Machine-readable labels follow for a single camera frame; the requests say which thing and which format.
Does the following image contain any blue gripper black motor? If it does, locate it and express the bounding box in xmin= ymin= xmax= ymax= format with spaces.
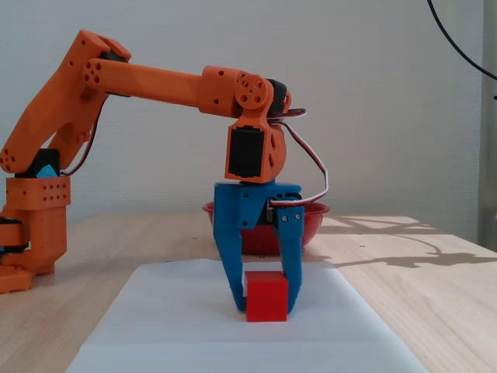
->
xmin=213 ymin=180 xmax=305 ymax=314

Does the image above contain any white paper sheet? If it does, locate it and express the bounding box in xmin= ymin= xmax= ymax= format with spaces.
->
xmin=65 ymin=258 xmax=428 ymax=373

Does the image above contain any red speckled bowl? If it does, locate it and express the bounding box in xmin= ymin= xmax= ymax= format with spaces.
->
xmin=201 ymin=200 xmax=331 ymax=257

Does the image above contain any black red arm cable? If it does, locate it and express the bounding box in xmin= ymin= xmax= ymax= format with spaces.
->
xmin=60 ymin=99 xmax=106 ymax=176

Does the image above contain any white red servo cable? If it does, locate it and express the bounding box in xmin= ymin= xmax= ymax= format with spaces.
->
xmin=269 ymin=107 xmax=330 ymax=207

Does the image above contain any black hanging cable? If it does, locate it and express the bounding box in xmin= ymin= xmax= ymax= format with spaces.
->
xmin=426 ymin=0 xmax=497 ymax=81

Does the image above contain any red cube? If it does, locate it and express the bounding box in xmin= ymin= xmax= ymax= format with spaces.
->
xmin=245 ymin=270 xmax=289 ymax=323

